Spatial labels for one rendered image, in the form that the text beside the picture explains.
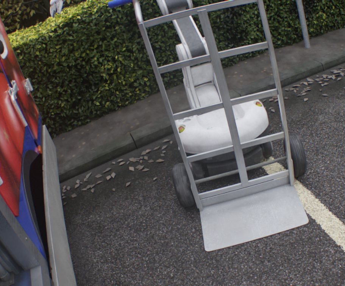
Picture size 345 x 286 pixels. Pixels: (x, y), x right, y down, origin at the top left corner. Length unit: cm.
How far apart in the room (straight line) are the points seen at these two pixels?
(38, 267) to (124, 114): 219
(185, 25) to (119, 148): 108
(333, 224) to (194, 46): 130
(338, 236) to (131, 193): 135
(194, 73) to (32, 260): 161
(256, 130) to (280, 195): 39
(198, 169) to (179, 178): 22
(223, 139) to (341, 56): 192
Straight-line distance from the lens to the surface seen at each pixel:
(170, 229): 209
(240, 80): 330
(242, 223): 199
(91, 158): 286
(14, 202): 126
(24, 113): 206
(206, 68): 238
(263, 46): 172
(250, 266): 179
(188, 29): 235
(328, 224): 192
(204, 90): 250
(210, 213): 209
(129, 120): 313
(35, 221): 142
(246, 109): 220
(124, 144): 285
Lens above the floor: 142
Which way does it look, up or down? 32 degrees down
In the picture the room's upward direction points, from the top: 18 degrees counter-clockwise
